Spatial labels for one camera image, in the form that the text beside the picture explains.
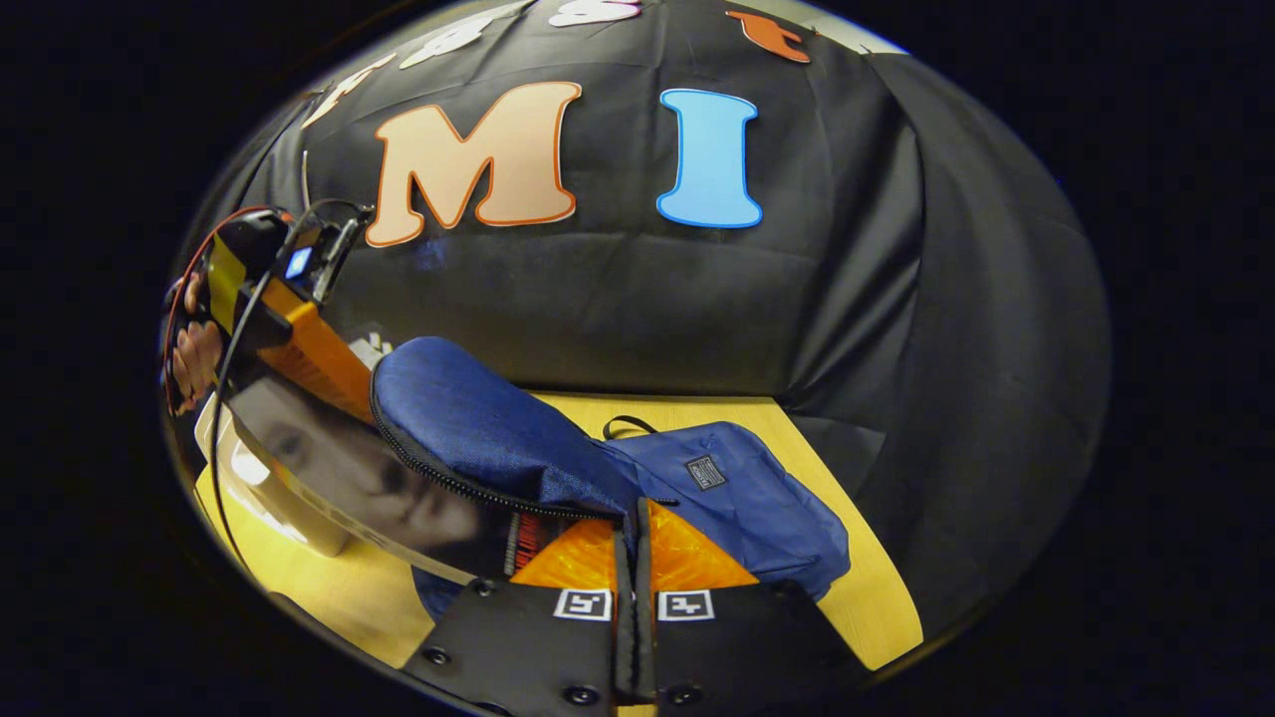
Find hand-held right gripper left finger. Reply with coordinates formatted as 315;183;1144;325
403;498;636;713

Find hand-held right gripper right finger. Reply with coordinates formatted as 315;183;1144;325
637;498;868;713

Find dark face cover book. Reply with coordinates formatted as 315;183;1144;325
224;373;544;587

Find white plastic bookshelf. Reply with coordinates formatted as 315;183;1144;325
194;393;355;559

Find blue schoolbag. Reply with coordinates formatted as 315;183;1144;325
371;336;853;623

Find black backdrop cloth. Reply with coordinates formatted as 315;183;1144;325
184;0;1112;638

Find red cable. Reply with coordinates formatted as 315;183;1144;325
162;204;295;384

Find black cable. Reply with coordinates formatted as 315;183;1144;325
207;199;372;574

